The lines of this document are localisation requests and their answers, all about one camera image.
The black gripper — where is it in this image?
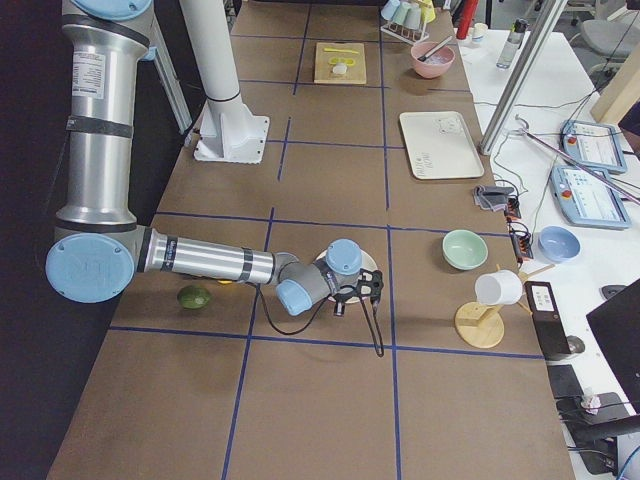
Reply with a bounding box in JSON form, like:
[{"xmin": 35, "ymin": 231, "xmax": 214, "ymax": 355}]
[{"xmin": 332, "ymin": 293, "xmax": 352, "ymax": 317}]

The white round plate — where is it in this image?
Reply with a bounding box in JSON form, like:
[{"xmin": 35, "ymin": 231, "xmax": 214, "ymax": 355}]
[{"xmin": 338, "ymin": 251, "xmax": 379, "ymax": 305}]

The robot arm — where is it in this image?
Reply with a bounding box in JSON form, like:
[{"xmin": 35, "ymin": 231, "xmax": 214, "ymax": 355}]
[{"xmin": 46, "ymin": 1, "xmax": 362, "ymax": 316}]

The cream bear tray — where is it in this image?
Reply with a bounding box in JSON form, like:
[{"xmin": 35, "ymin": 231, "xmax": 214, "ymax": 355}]
[{"xmin": 399, "ymin": 111, "xmax": 484, "ymax": 180}]

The mint green bowl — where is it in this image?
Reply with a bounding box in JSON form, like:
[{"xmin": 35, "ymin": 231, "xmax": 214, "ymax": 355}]
[{"xmin": 442, "ymin": 229, "xmax": 489, "ymax": 270}]

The wooden mug stand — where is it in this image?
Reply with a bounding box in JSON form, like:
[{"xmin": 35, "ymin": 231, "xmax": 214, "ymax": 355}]
[{"xmin": 454, "ymin": 265, "xmax": 553, "ymax": 349}]

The green avocado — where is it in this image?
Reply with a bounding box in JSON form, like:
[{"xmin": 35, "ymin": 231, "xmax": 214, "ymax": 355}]
[{"xmin": 177, "ymin": 285, "xmax": 211, "ymax": 310}]

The white mug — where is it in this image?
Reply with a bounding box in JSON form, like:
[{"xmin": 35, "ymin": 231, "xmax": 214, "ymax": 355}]
[{"xmin": 474, "ymin": 270, "xmax": 523, "ymax": 305}]

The grey folded cloth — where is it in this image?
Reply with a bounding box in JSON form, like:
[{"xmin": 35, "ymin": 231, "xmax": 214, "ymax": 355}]
[{"xmin": 473, "ymin": 185, "xmax": 515, "ymax": 212}]

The orange black electronics board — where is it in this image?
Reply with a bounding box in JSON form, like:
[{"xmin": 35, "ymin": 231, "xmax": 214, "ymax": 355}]
[{"xmin": 504, "ymin": 196, "xmax": 533, "ymax": 265}]

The black box with label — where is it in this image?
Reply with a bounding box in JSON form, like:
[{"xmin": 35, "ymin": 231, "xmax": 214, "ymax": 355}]
[{"xmin": 524, "ymin": 280, "xmax": 571, "ymax": 361}]

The light blue bowl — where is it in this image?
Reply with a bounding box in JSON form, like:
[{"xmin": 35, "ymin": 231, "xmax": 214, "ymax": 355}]
[{"xmin": 537, "ymin": 226, "xmax": 581, "ymax": 263}]

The bamboo cutting board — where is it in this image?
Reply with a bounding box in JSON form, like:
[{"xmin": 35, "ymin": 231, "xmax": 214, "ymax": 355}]
[{"xmin": 314, "ymin": 42, "xmax": 367, "ymax": 85}]

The pink bowl with ice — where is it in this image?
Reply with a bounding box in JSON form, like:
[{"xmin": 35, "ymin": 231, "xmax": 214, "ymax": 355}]
[{"xmin": 410, "ymin": 41, "xmax": 456, "ymax": 79}]

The teach pendant near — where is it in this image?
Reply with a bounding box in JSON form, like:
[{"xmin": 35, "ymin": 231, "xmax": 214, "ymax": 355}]
[{"xmin": 550, "ymin": 165, "xmax": 631, "ymax": 230}]

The teach pendant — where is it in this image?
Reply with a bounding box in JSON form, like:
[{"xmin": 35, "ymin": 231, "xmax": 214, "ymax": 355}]
[
  {"xmin": 550, "ymin": 165, "xmax": 631, "ymax": 230},
  {"xmin": 561, "ymin": 120, "xmax": 627, "ymax": 174}
]

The reacher grabber tool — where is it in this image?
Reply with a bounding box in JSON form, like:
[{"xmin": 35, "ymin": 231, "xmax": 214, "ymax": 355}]
[{"xmin": 513, "ymin": 114, "xmax": 640, "ymax": 205}]

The grey cup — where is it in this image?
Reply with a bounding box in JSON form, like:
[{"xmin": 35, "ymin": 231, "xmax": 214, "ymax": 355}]
[{"xmin": 403, "ymin": 5, "xmax": 422, "ymax": 30}]

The light blue cup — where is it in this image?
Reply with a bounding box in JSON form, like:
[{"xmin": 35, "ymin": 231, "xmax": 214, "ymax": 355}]
[{"xmin": 381, "ymin": 0, "xmax": 401, "ymax": 21}]

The teach pendant far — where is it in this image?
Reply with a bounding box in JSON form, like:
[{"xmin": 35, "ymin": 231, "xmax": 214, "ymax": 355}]
[{"xmin": 561, "ymin": 120, "xmax": 627, "ymax": 174}]

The mint green cup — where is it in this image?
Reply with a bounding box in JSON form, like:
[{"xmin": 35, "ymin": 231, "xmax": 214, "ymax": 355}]
[{"xmin": 392, "ymin": 1, "xmax": 412, "ymax": 25}]

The yellow cup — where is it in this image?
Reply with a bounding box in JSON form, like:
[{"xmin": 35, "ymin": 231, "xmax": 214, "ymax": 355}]
[{"xmin": 418, "ymin": 0, "xmax": 436, "ymax": 25}]

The paper cup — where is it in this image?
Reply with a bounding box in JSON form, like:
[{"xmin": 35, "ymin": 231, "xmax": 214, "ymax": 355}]
[{"xmin": 471, "ymin": 23, "xmax": 489, "ymax": 45}]

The clear water bottle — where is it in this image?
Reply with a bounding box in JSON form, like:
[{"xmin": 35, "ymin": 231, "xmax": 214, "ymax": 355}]
[{"xmin": 496, "ymin": 18, "xmax": 529, "ymax": 69}]

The red cylinder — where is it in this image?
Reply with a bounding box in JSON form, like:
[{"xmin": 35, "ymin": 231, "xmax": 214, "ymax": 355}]
[{"xmin": 456, "ymin": 0, "xmax": 479, "ymax": 40}]

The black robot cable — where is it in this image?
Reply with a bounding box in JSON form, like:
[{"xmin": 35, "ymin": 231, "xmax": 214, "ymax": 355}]
[{"xmin": 255, "ymin": 282, "xmax": 385, "ymax": 358}]

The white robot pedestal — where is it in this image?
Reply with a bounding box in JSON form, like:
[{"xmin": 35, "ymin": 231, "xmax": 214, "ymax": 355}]
[{"xmin": 180, "ymin": 0, "xmax": 270, "ymax": 164}]

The white wire cup rack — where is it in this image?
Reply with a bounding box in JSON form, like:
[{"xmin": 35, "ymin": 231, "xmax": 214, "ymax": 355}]
[{"xmin": 380, "ymin": 22, "xmax": 429, "ymax": 45}]

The aluminium frame post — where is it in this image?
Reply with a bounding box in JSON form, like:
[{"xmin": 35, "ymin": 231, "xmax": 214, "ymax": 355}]
[{"xmin": 479, "ymin": 0, "xmax": 568, "ymax": 155}]

